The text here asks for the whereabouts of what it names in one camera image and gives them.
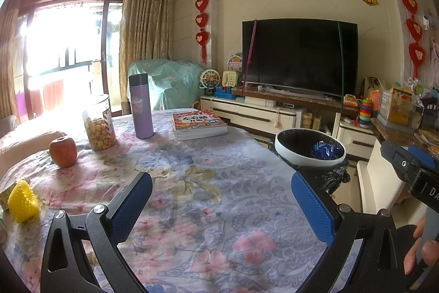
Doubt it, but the black flat television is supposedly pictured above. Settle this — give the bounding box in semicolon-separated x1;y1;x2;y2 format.
242;19;359;96

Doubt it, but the yellow toy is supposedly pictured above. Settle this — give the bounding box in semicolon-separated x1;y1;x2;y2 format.
7;180;39;224

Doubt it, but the purple thermos bottle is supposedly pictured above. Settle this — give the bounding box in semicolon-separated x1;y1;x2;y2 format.
129;74;154;139

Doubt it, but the rainbow stacking ring toy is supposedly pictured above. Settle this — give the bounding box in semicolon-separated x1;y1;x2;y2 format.
356;98;373;128

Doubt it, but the right beige curtain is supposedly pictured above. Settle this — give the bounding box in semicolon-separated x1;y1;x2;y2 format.
119;0;170;115

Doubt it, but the white trash bin black liner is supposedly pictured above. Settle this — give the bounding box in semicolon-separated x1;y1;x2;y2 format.
268;128;350;195

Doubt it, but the left beige curtain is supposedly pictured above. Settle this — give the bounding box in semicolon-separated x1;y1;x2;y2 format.
0;0;22;119

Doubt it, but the pink striped sofa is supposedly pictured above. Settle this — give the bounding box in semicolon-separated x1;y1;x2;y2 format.
1;117;65;177

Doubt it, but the red heart hanging decoration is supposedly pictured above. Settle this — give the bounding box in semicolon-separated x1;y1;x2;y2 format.
194;0;210;65

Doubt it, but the stack of children's books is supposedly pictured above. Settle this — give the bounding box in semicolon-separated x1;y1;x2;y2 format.
172;109;228;141

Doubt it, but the floral tablecloth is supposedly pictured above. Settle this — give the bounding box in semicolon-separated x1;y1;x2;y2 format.
1;111;326;292

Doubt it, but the clear snack jar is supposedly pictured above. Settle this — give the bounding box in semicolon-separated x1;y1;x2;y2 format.
83;94;116;152

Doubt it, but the right red heart decoration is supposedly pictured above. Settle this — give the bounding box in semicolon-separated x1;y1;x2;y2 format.
401;0;426;78

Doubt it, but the teal covered armchair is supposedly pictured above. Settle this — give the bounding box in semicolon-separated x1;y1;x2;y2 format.
128;60;204;111

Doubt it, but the toy ferris wheel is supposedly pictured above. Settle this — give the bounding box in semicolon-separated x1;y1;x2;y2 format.
199;69;221;90

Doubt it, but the white TV cabinet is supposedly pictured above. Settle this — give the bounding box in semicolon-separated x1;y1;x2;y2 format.
200;95;376;161

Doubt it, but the person's right hand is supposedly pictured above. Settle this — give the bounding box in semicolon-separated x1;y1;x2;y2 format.
403;216;439;277

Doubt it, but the toy telephone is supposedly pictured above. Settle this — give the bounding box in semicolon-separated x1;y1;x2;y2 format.
222;70;239;88

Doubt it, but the red apple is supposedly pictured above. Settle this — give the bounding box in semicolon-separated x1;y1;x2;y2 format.
49;136;77;169

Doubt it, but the yellow toy box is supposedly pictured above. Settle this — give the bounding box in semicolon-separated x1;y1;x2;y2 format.
387;86;412;126

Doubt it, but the beige curtain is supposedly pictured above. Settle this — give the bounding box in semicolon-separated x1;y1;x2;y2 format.
119;0;170;115
0;0;22;119

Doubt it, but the blue plastic bag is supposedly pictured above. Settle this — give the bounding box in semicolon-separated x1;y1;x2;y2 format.
311;141;344;161

